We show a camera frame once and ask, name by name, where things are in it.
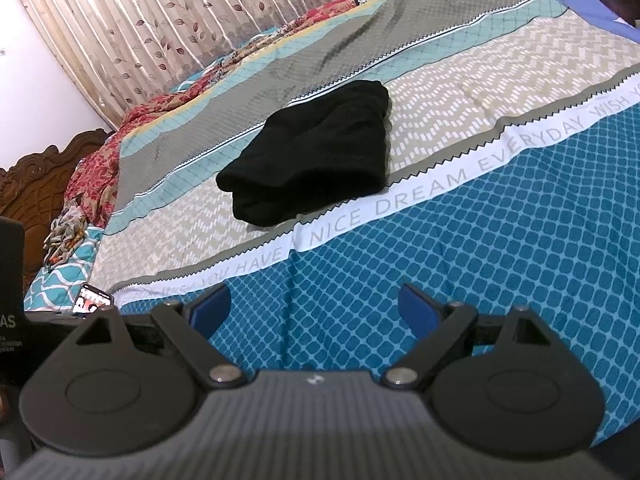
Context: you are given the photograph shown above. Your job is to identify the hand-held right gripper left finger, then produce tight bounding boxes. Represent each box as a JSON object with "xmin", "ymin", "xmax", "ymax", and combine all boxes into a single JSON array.
[{"xmin": 75, "ymin": 282, "xmax": 247, "ymax": 389}]

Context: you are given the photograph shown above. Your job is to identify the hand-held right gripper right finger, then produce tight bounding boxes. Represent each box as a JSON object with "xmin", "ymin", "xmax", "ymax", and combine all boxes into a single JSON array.
[{"xmin": 382, "ymin": 282, "xmax": 556, "ymax": 389}]

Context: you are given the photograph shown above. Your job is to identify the black pants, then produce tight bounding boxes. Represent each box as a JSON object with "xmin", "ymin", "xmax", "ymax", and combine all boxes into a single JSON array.
[{"xmin": 216, "ymin": 79, "xmax": 391, "ymax": 227}]

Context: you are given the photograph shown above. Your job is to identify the smartphone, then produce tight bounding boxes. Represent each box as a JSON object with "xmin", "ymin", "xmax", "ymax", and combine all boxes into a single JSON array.
[{"xmin": 73, "ymin": 283, "xmax": 115, "ymax": 317}]

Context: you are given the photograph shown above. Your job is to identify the carved wooden headboard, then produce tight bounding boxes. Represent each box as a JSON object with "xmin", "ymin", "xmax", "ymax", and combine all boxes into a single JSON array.
[{"xmin": 0, "ymin": 129, "xmax": 117, "ymax": 292}]

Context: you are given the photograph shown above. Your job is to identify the patterned bedsheet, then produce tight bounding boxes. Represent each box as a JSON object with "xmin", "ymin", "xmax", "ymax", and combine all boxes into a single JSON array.
[{"xmin": 22, "ymin": 0, "xmax": 640, "ymax": 461}]

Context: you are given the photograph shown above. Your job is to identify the red floral cloth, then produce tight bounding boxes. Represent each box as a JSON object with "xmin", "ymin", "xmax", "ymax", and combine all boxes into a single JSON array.
[{"xmin": 44, "ymin": 0, "xmax": 362, "ymax": 267}]

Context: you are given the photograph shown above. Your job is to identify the beige leaf print curtain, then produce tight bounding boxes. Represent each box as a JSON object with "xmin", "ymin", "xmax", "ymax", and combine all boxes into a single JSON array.
[{"xmin": 5, "ymin": 0, "xmax": 456, "ymax": 133}]

